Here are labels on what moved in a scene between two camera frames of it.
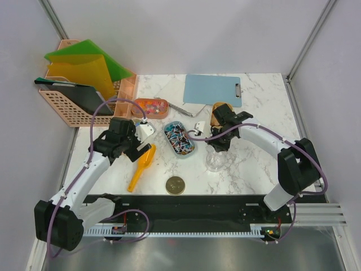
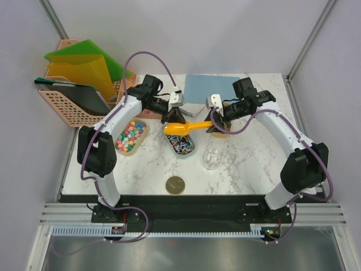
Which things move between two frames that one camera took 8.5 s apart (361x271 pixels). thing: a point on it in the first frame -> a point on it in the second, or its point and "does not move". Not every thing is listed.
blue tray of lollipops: x=177 y=138 does not move
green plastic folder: x=87 y=47 does not move
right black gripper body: x=223 y=143 -> x=234 y=111
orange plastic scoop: x=144 y=161 -> x=181 y=129
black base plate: x=196 y=210 does not move
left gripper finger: x=140 y=151 -> x=168 y=116
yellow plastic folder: x=89 y=70 does not move
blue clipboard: x=209 y=90 does not move
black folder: x=85 y=97 does not move
